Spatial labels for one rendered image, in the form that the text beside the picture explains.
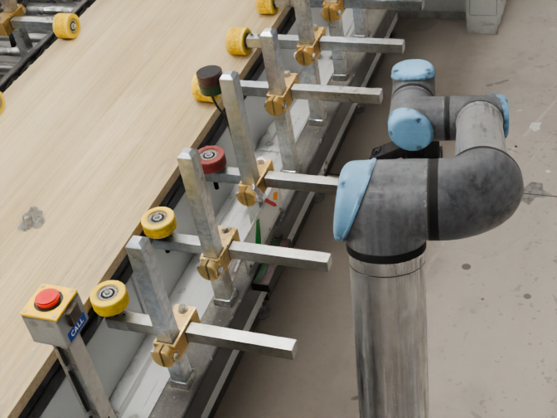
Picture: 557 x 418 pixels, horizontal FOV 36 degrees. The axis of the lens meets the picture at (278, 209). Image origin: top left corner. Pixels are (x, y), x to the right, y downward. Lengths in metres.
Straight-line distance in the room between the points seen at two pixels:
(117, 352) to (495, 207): 1.12
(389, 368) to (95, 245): 0.93
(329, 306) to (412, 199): 1.84
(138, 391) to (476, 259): 1.48
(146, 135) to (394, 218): 1.26
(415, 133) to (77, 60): 1.36
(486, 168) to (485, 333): 1.70
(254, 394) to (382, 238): 1.64
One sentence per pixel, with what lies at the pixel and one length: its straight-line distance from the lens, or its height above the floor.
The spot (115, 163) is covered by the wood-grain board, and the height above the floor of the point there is 0.90.
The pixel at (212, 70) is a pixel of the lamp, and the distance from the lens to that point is 1.99.
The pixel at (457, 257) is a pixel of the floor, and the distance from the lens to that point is 3.13.
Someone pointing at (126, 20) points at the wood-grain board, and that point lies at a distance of 2.96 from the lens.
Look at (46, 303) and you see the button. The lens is 1.42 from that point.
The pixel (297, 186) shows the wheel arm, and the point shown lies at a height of 0.85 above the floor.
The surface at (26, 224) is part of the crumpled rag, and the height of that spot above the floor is 0.91.
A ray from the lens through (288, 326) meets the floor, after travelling 2.95.
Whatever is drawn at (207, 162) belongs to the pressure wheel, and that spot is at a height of 0.91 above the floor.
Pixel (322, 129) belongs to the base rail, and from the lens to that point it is 2.57.
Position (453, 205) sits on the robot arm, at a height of 1.40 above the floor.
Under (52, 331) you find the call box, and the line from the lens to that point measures 1.43.
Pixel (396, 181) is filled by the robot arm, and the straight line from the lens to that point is 1.18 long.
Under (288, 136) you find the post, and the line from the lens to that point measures 2.32.
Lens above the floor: 2.15
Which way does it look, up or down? 39 degrees down
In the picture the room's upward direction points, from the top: 11 degrees counter-clockwise
